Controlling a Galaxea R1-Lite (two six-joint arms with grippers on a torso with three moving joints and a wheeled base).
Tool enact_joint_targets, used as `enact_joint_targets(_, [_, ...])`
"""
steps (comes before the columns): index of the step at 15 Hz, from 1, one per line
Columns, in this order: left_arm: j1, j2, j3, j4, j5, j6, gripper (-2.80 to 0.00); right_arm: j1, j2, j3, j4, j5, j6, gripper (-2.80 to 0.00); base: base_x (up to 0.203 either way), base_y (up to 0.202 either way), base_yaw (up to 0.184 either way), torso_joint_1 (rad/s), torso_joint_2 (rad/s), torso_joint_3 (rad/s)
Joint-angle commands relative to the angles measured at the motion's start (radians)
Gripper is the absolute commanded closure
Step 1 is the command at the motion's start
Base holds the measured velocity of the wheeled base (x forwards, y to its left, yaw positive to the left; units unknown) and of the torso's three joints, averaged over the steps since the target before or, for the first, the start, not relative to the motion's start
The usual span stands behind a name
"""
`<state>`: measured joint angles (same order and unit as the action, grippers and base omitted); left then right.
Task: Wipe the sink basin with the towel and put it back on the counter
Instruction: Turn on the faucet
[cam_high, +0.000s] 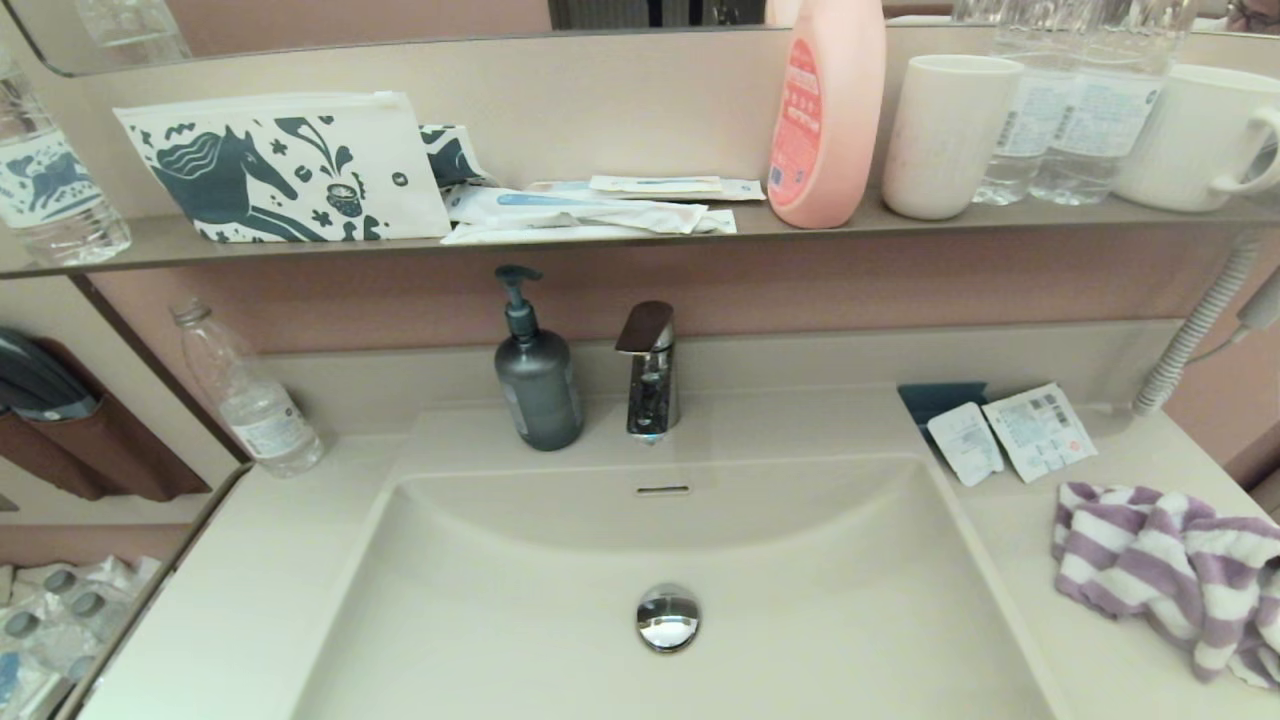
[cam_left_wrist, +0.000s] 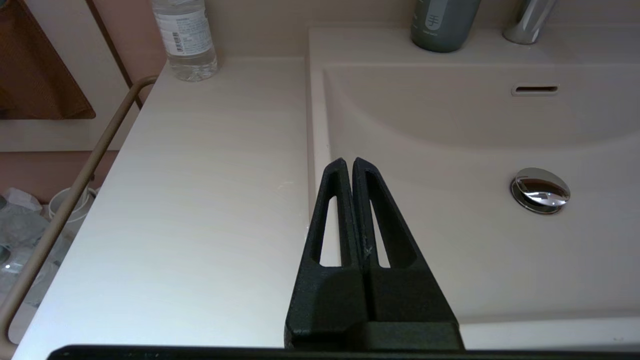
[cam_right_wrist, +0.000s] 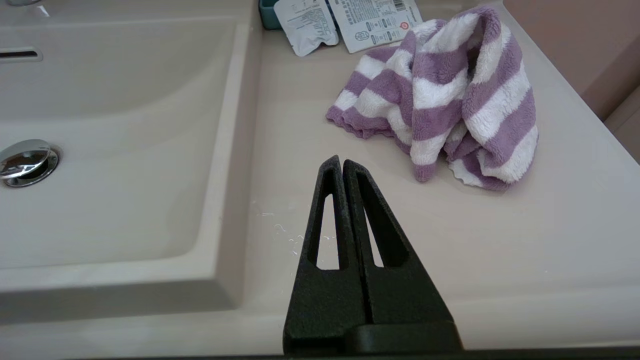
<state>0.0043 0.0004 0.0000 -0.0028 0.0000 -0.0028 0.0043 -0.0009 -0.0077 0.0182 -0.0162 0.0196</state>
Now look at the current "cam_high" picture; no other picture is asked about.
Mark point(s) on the purple white striped towel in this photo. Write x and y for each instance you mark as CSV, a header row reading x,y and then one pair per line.
x,y
1150,560

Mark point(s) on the chrome faucet spout body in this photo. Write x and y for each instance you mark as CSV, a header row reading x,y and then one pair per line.
x,y
653,400

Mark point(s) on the chrome sink drain stopper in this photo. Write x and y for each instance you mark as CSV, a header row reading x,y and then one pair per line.
x,y
668,618

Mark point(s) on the beige ceramic sink basin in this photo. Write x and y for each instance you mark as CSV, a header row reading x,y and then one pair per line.
x,y
500,600

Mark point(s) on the grey pump soap bottle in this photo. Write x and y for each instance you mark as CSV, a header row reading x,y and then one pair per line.
x,y
538,395

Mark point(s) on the long plain white packet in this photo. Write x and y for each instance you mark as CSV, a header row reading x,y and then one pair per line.
x,y
600,233

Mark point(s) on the white toothbrush packet blue print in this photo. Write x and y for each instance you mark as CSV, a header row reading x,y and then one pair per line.
x,y
570,208

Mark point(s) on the slim packet with blue stripe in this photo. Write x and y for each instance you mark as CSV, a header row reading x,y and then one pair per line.
x,y
655,184

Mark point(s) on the wide flat white packet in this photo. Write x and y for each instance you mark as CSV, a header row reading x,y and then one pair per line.
x,y
745,190

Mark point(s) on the small white horse print pouch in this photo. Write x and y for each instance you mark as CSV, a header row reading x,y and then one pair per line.
x,y
450,155

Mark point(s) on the dark blue tray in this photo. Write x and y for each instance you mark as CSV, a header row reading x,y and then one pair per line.
x,y
940,397

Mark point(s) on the pink lotion bottle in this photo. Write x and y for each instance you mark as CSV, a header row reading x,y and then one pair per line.
x,y
835,120

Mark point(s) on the small white sachet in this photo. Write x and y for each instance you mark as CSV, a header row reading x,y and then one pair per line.
x,y
966,442

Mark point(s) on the clear nearly empty plastic bottle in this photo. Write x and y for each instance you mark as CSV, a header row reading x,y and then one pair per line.
x,y
255,410

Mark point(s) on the large white horse print pouch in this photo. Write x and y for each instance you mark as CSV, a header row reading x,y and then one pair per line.
x,y
290,170

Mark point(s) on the white sachet with barcode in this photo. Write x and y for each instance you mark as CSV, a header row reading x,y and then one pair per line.
x,y
1040,432

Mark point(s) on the clear labelled water bottle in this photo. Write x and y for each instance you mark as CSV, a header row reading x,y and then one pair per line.
x,y
1005,170
1100,130

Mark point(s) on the brown fabric bag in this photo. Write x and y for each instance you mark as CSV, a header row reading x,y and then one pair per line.
x,y
110,455

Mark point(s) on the black hair dryer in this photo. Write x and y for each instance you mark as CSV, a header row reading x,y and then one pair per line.
x,y
35,385

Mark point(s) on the water bottle blue horse label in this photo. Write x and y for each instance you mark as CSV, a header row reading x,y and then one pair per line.
x,y
55,190

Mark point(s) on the grey hair dryer handset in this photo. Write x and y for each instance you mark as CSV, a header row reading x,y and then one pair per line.
x,y
1262,300

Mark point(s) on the shrink wrapped water bottle pack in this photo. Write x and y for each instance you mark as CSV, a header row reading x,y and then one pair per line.
x,y
60,630

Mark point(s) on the grey wall shelf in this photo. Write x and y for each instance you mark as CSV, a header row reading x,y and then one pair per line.
x,y
1000,222

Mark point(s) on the wall mirror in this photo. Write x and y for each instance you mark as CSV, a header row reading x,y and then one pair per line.
x,y
350,20

